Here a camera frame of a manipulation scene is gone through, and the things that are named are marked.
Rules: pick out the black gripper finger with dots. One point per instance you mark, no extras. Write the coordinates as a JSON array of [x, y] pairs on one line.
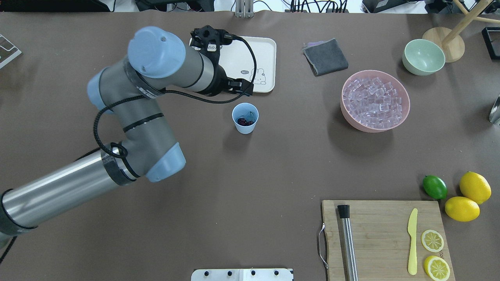
[[241, 86]]

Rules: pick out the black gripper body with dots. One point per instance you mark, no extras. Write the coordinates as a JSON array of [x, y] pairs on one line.
[[220, 82]]

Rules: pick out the dark red cherries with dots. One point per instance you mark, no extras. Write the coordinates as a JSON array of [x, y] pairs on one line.
[[247, 119]]

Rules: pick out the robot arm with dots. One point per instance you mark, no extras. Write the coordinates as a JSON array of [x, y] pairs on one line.
[[133, 136]]

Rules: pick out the light blue cup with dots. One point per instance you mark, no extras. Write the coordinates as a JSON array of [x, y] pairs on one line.
[[244, 108]]

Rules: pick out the pile of ice cubes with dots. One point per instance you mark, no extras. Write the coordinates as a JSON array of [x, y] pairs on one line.
[[373, 102]]

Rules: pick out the steel ice scoop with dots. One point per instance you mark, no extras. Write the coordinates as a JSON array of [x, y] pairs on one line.
[[494, 115]]

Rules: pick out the cream rabbit tray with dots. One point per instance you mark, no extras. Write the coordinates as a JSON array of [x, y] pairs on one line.
[[237, 62]]

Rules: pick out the grey folded cloth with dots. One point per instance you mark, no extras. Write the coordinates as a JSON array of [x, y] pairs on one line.
[[325, 57]]

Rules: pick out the pink bowl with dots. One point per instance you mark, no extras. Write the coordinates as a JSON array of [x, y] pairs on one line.
[[385, 77]]

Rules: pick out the mint green bowl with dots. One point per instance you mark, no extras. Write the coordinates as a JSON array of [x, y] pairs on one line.
[[422, 57]]

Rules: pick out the grey device table edge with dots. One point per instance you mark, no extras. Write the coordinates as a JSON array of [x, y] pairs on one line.
[[8, 51]]

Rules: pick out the steel muddler black tip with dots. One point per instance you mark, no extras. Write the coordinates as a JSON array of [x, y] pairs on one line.
[[348, 243]]

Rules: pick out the wooden cutting board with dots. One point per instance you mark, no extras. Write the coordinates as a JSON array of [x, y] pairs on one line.
[[381, 240]]

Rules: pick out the wooden mug tree stand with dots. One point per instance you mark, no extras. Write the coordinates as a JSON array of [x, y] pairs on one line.
[[449, 40]]

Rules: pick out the green lime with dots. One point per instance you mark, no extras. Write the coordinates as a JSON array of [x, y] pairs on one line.
[[435, 187]]

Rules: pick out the yellow plastic knife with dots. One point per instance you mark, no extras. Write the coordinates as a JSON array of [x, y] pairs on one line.
[[412, 266]]

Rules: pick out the yellow lemon near board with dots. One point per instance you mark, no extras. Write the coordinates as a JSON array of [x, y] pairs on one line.
[[462, 209]]

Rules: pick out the yellow lemon outer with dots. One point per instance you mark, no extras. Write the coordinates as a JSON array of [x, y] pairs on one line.
[[475, 187]]

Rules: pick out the lemon slice upper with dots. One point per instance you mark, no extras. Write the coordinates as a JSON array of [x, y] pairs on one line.
[[437, 268]]

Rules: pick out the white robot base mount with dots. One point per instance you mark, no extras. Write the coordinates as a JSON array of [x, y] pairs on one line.
[[251, 274]]

